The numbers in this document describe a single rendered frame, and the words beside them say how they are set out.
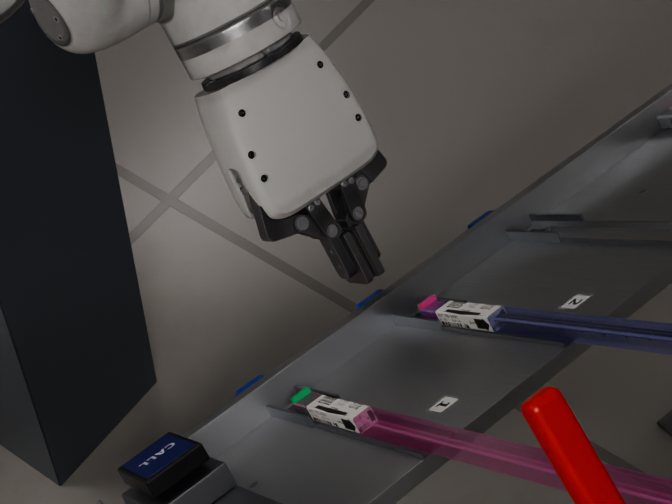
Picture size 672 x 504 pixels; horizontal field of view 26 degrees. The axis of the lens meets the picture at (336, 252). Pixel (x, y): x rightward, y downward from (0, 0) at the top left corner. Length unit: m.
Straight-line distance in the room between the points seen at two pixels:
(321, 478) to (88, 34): 0.31
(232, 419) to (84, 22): 0.27
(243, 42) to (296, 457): 0.27
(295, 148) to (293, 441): 0.20
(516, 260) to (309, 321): 0.88
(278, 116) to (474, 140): 1.11
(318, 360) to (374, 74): 1.20
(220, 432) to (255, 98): 0.22
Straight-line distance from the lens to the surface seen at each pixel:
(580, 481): 0.54
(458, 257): 1.02
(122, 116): 2.10
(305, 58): 0.98
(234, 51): 0.95
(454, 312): 0.94
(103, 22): 0.91
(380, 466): 0.81
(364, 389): 0.92
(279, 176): 0.97
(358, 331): 0.99
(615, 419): 1.82
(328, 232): 1.00
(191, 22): 0.95
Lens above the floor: 1.55
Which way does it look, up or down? 54 degrees down
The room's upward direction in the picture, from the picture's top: straight up
